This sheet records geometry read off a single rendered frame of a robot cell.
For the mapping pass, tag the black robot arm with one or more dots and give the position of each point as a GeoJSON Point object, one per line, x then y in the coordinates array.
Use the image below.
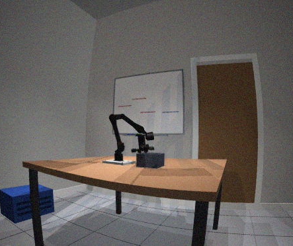
{"type": "Point", "coordinates": [118, 156]}

